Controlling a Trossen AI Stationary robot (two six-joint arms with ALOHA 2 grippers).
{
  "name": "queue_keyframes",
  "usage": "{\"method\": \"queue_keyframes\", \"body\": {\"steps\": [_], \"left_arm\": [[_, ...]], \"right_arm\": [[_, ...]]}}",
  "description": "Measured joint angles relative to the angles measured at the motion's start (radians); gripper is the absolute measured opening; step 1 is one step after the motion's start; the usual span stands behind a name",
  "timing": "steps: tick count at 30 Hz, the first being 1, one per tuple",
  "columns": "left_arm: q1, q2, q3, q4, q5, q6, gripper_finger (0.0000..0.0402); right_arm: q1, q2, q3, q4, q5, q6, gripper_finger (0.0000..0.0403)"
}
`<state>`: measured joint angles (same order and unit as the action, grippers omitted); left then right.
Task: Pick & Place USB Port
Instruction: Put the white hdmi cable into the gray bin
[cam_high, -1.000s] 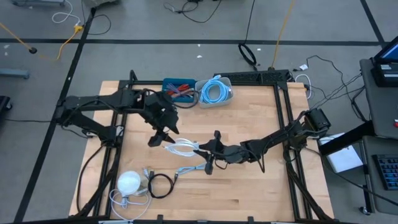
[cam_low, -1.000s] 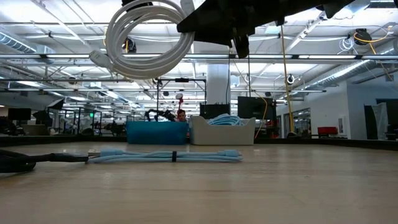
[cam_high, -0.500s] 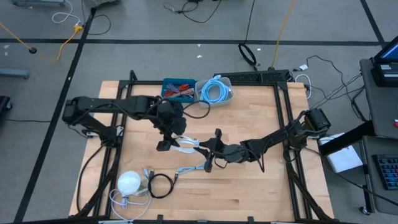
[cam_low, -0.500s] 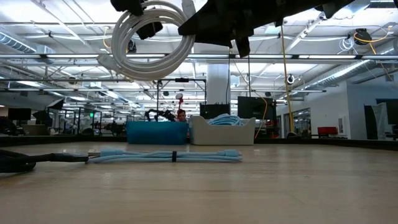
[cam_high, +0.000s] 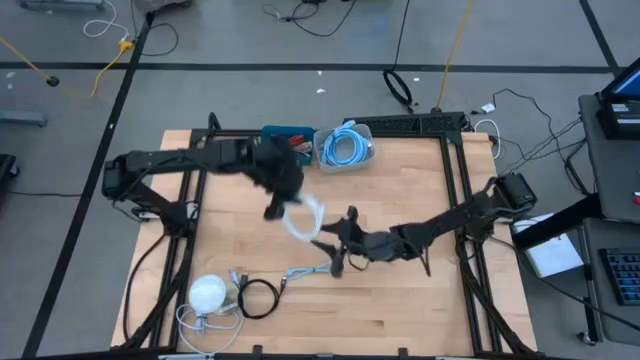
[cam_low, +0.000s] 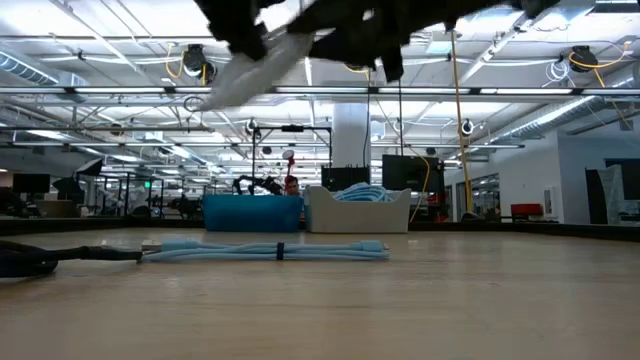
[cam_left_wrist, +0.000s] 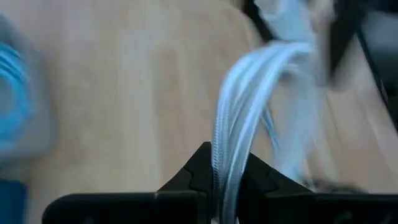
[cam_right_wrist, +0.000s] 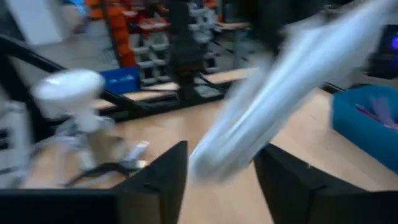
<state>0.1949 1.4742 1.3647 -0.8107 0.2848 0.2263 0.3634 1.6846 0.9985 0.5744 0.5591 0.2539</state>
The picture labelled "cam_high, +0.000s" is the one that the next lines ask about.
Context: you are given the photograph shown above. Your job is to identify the black desk beam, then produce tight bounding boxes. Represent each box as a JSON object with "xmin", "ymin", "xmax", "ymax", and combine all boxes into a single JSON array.
[{"xmin": 510, "ymin": 193, "xmax": 604, "ymax": 252}]

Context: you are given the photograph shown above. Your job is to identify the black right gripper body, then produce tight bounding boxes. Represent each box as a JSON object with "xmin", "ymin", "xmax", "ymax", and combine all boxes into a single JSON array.
[{"xmin": 329, "ymin": 204, "xmax": 401, "ymax": 279}]

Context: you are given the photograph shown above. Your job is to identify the yellow hanging cable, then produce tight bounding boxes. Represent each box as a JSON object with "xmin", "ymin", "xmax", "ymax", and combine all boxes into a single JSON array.
[{"xmin": 433, "ymin": 0, "xmax": 476, "ymax": 114}]

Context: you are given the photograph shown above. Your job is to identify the yellow cable with plug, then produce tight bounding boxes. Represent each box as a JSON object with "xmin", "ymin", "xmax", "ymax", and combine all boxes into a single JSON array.
[{"xmin": 0, "ymin": 34, "xmax": 137, "ymax": 100}]

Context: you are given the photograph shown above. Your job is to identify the white paper box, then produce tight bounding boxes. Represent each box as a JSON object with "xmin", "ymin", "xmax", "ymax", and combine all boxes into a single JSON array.
[{"xmin": 510, "ymin": 213, "xmax": 586, "ymax": 280}]

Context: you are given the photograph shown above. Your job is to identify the grey translucent plastic bin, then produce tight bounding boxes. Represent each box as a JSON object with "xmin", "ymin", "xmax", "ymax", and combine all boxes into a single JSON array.
[{"xmin": 313, "ymin": 122, "xmax": 377, "ymax": 175}]

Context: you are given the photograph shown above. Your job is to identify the long grey equipment base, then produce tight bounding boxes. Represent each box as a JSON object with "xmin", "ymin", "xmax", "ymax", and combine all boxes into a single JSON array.
[{"xmin": 18, "ymin": 0, "xmax": 107, "ymax": 12}]

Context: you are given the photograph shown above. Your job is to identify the blue plastic bin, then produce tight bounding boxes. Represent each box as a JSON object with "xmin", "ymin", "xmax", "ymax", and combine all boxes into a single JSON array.
[{"xmin": 260, "ymin": 124, "xmax": 317, "ymax": 166}]

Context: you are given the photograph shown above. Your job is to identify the short grey equipment base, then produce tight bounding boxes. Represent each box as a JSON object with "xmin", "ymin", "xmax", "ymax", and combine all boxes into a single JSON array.
[{"xmin": 133, "ymin": 0, "xmax": 194, "ymax": 12}]

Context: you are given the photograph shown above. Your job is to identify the black hanging cable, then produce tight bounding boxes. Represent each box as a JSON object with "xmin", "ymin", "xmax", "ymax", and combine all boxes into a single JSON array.
[{"xmin": 382, "ymin": 0, "xmax": 416, "ymax": 114}]

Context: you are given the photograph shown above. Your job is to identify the dark grey keyboard desk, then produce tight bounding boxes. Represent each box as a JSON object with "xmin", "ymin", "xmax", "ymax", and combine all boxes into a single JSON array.
[{"xmin": 579, "ymin": 217, "xmax": 640, "ymax": 347}]

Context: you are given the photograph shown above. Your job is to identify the laptop screen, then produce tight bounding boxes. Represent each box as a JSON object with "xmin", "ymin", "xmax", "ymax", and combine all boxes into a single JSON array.
[{"xmin": 599, "ymin": 63, "xmax": 640, "ymax": 104}]

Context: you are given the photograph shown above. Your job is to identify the black looped cable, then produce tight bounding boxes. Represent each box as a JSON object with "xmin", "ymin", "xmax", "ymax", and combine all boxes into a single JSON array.
[{"xmin": 130, "ymin": 0, "xmax": 180, "ymax": 58}]

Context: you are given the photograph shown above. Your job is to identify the white cable by power strip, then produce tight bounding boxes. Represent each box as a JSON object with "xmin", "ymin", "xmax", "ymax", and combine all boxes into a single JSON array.
[{"xmin": 472, "ymin": 118, "xmax": 502, "ymax": 161}]

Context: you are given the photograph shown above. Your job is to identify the black tangled cables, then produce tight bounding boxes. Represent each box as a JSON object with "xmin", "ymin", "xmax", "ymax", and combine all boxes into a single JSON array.
[{"xmin": 262, "ymin": 0, "xmax": 359, "ymax": 39}]

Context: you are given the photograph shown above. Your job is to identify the white round charger with cable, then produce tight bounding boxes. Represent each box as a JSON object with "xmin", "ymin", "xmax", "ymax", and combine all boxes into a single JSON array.
[{"xmin": 174, "ymin": 269, "xmax": 247, "ymax": 357}]

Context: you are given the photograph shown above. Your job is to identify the grey metal bar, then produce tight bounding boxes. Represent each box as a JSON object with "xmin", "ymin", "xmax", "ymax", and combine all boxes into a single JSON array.
[{"xmin": 0, "ymin": 109, "xmax": 49, "ymax": 128}]

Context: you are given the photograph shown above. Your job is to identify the white dome device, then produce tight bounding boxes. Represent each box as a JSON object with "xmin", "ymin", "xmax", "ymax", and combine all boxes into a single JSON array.
[{"xmin": 188, "ymin": 273, "xmax": 229, "ymax": 317}]

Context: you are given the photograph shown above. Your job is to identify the black power strip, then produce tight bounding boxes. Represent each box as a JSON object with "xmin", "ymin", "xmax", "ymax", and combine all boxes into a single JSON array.
[{"xmin": 343, "ymin": 111, "xmax": 467, "ymax": 135}]

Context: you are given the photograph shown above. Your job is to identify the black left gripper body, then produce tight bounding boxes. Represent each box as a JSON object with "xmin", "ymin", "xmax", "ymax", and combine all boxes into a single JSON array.
[{"xmin": 247, "ymin": 135, "xmax": 307, "ymax": 204}]

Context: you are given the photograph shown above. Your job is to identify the black keyboard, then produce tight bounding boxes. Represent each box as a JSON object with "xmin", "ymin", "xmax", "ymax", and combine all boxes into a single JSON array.
[{"xmin": 598, "ymin": 246, "xmax": 640, "ymax": 308}]

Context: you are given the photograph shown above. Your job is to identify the white looped cable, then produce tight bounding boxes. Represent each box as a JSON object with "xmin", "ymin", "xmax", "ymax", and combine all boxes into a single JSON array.
[{"xmin": 82, "ymin": 0, "xmax": 131, "ymax": 42}]

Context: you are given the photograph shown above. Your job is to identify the large light blue cable coil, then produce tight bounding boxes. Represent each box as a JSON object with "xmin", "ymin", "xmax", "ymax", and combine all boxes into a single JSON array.
[{"xmin": 320, "ymin": 119, "xmax": 374, "ymax": 169}]

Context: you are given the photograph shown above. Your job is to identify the clear round plastic stand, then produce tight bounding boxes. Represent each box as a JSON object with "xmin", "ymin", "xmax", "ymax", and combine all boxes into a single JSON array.
[{"xmin": 219, "ymin": 279, "xmax": 245, "ymax": 317}]

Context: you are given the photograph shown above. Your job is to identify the black desk cables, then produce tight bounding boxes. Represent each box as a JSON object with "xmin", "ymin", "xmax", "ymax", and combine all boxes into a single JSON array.
[{"xmin": 492, "ymin": 87, "xmax": 594, "ymax": 197}]

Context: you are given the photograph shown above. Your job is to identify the black aluminium table frame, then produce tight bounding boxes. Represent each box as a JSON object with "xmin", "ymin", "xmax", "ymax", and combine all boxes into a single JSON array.
[{"xmin": 112, "ymin": 112, "xmax": 540, "ymax": 360}]

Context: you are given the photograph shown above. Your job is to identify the black device box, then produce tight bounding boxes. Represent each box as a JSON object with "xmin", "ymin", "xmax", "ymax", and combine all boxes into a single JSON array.
[{"xmin": 595, "ymin": 99, "xmax": 640, "ymax": 142}]

